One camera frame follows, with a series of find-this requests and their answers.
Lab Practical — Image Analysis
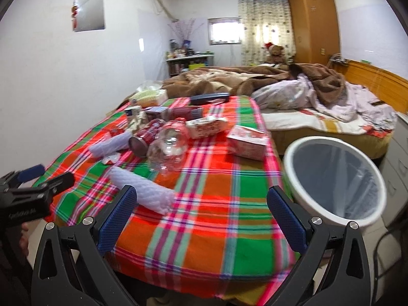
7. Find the clear jelly cup red lid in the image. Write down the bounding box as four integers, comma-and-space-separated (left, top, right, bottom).
102, 152, 121, 165

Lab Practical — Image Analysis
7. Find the red cartoon milk can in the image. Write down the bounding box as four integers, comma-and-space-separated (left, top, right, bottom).
128, 118, 166, 158

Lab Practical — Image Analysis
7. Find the white foam net sleeve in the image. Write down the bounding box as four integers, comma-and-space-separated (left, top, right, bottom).
108, 167, 175, 215

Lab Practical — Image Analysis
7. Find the beige paper bag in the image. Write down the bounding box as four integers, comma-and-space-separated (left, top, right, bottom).
126, 113, 149, 134

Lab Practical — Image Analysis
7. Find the white blue yogurt cup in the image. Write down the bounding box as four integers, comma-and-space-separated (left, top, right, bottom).
124, 105, 142, 124

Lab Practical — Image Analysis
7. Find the clear plastic cola bottle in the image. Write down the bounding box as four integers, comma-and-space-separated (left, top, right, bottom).
147, 118, 189, 175

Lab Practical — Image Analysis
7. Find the red white paper box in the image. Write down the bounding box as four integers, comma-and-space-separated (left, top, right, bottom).
226, 125, 270, 161

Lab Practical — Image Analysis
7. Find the red white snack wrapper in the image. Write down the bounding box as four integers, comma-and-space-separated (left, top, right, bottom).
186, 115, 228, 139

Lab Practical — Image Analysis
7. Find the purple milk carton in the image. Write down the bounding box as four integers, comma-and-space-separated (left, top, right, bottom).
144, 106, 168, 121

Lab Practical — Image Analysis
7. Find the dark red soda can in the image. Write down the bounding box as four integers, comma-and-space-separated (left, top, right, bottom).
167, 106, 203, 121

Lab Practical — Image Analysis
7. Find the white round trash bin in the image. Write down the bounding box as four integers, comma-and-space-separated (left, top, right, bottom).
283, 136, 387, 229

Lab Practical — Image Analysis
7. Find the person left hand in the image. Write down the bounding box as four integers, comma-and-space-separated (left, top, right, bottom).
19, 222, 29, 257

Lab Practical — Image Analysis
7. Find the plaid red green blanket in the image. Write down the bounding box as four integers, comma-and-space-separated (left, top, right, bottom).
35, 96, 297, 305

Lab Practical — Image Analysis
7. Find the yellow bed mattress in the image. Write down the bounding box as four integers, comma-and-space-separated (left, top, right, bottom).
261, 108, 393, 159

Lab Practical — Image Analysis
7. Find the green white tissue pack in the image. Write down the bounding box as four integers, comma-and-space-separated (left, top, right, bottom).
129, 80, 169, 108

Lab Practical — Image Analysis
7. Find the pale pink crumpled sheet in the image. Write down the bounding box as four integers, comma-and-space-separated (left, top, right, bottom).
307, 81, 397, 131

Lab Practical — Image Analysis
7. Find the white floral pillow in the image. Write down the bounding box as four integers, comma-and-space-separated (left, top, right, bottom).
251, 73, 317, 110

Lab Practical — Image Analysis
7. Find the cluttered white shelf unit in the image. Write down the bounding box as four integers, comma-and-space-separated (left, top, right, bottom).
165, 40, 214, 77

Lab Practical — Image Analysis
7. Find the dark blue glasses case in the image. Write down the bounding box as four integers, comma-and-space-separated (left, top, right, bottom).
189, 93, 230, 106

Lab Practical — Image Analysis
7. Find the wooden headboard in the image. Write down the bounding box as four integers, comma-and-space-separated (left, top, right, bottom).
332, 60, 408, 113

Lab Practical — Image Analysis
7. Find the decorative branch vase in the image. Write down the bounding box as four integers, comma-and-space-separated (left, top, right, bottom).
167, 18, 205, 48

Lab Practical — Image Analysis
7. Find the brown fleece blanket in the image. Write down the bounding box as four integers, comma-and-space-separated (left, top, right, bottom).
161, 63, 346, 106

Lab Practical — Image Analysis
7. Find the brown teddy bear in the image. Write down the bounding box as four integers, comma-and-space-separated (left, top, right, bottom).
264, 42, 286, 65

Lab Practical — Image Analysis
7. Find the small bright window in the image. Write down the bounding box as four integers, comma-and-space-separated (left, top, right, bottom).
208, 17, 244, 46

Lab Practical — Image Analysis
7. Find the wooden wardrobe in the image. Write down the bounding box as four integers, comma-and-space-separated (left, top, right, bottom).
288, 0, 340, 65

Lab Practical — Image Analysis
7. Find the patterned window curtain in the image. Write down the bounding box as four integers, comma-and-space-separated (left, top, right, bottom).
238, 0, 296, 65

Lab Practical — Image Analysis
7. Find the silver wall poster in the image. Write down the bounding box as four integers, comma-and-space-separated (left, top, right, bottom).
71, 0, 105, 32

